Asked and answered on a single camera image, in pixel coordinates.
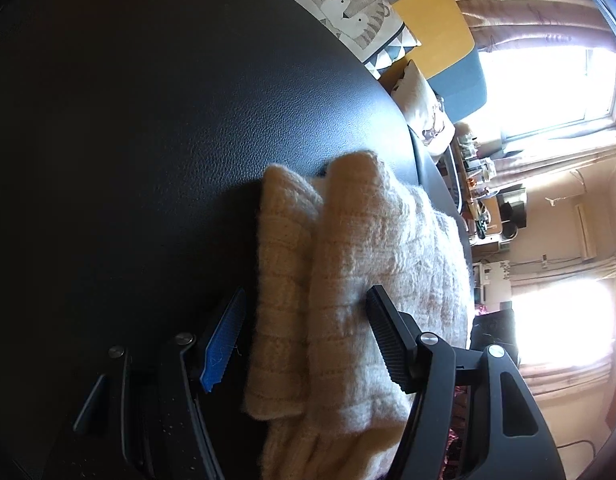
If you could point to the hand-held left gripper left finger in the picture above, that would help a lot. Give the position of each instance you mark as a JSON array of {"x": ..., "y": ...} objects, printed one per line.
[{"x": 223, "y": 345}]

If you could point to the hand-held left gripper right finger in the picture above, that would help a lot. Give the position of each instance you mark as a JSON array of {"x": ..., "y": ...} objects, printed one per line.
[{"x": 390, "y": 340}]

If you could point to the cream knit sweater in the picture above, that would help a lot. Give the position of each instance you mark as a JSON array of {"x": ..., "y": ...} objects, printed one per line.
[{"x": 338, "y": 260}]

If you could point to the person's patterned clothing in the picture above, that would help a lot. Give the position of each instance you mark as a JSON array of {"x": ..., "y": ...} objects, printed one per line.
[{"x": 455, "y": 435}]

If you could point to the wooden side desk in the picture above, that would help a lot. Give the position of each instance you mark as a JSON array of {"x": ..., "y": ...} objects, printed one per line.
[{"x": 488, "y": 210}]

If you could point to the bright window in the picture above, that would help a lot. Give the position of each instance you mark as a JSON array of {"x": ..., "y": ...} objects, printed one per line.
[
  {"x": 563, "y": 327},
  {"x": 548, "y": 90}
]

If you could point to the black monitor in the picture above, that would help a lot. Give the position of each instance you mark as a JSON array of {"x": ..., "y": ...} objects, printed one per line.
[{"x": 513, "y": 207}]

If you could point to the clutter of small desk items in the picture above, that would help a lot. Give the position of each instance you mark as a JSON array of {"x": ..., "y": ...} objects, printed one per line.
[{"x": 473, "y": 160}]

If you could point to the white air conditioner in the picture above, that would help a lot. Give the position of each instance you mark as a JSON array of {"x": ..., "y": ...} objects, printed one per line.
[{"x": 585, "y": 230}]

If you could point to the deer print cushion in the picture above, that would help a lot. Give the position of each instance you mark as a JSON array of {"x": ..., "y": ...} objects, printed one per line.
[{"x": 420, "y": 105}]

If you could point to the grey yellow blue sofa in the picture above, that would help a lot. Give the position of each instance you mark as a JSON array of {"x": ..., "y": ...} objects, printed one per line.
[{"x": 438, "y": 25}]

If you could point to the tiger print cushion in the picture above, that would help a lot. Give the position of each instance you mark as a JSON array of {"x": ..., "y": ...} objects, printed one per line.
[{"x": 348, "y": 10}]

